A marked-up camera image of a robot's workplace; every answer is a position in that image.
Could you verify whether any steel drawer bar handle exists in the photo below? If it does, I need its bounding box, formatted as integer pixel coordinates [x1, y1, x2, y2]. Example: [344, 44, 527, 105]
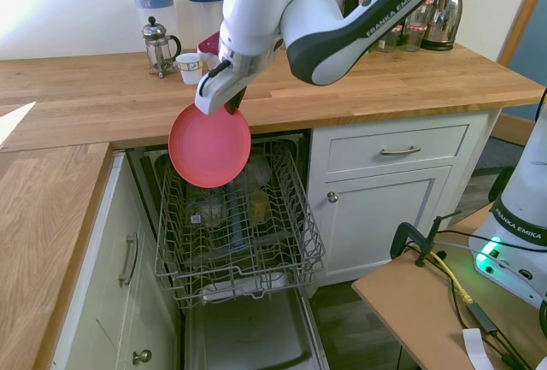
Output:
[379, 144, 422, 157]

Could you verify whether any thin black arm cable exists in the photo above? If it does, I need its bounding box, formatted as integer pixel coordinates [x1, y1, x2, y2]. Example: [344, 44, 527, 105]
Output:
[534, 85, 547, 126]

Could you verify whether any grey wire dishwasher rack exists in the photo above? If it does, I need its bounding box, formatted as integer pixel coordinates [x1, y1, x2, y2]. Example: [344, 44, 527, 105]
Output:
[153, 138, 327, 310]

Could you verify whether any red wrist camera mount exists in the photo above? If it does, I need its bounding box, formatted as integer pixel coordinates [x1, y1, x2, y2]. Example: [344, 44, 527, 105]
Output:
[197, 31, 222, 57]

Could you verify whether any yellow translucent container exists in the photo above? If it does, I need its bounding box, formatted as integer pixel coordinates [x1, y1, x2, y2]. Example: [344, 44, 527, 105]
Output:
[249, 189, 271, 222]

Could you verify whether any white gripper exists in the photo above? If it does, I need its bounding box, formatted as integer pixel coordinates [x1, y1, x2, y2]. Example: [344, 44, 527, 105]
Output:
[194, 61, 258, 116]

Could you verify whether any glass jar red checkered lid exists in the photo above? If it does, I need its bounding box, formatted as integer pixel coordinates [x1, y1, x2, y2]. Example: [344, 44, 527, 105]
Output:
[403, 22, 429, 53]
[376, 23, 405, 54]

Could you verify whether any glass steel french press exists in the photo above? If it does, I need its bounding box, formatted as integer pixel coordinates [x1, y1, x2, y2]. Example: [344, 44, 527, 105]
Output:
[141, 15, 183, 80]

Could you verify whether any black metal clamp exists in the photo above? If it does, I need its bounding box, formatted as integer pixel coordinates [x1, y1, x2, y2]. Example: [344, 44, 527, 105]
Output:
[390, 210, 463, 268]

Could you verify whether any stainless steel kettle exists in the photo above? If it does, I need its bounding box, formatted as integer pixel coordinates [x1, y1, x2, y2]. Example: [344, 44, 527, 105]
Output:
[420, 0, 464, 52]

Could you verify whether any steel dishwasher door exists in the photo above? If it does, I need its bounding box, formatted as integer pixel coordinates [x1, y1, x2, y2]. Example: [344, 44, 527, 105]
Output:
[182, 287, 331, 370]

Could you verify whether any white cabinet door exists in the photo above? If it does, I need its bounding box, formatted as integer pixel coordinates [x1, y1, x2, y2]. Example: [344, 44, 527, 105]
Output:
[323, 165, 455, 279]

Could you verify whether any brown fibreboard base board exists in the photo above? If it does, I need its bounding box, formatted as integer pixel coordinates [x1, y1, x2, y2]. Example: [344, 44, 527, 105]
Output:
[351, 205, 547, 370]

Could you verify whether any cream cabinet front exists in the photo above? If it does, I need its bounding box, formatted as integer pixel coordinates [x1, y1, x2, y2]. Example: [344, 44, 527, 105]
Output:
[50, 154, 183, 370]

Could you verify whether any white paper strip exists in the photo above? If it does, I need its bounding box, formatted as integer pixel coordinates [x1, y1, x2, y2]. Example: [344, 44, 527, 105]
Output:
[462, 327, 493, 370]

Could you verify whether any red plastic plate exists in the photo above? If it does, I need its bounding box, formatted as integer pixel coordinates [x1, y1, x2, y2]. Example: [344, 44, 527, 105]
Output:
[167, 101, 253, 189]

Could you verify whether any yellow network cable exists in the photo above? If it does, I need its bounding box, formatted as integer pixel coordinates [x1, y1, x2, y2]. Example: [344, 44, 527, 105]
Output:
[429, 250, 474, 305]

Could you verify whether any clear plastic food container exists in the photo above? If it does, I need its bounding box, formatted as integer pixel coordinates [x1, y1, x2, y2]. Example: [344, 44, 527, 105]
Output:
[185, 185, 228, 229]

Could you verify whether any black inline cable adapter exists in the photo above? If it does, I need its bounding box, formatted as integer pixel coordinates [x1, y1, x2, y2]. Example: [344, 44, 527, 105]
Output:
[467, 301, 500, 336]

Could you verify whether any white cabinet drawer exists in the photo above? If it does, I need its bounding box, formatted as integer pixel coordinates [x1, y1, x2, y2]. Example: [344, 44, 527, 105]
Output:
[326, 123, 472, 175]

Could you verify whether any printed white paper cup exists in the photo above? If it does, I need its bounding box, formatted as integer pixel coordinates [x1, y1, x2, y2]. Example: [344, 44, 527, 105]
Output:
[174, 52, 203, 86]

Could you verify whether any wooden door frame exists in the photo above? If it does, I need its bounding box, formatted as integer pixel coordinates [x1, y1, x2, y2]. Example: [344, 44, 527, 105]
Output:
[497, 0, 547, 68]

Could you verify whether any dark grey floor mat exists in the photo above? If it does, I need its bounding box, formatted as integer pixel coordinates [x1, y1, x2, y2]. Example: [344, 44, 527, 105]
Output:
[473, 133, 532, 175]

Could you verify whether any clear glass in rack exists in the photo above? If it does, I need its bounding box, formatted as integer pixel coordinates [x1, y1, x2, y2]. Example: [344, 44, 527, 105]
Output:
[244, 155, 273, 186]

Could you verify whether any steel cabinet bar handle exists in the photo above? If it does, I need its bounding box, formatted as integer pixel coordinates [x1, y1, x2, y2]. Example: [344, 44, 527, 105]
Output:
[117, 232, 139, 290]

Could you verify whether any clear pitcher light blue lid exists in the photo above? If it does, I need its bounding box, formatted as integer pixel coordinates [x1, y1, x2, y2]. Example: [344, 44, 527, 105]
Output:
[131, 0, 178, 51]

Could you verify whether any clear pitcher dark blue lid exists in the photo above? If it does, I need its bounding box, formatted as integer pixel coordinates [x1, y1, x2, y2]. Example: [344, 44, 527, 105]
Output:
[185, 0, 226, 46]

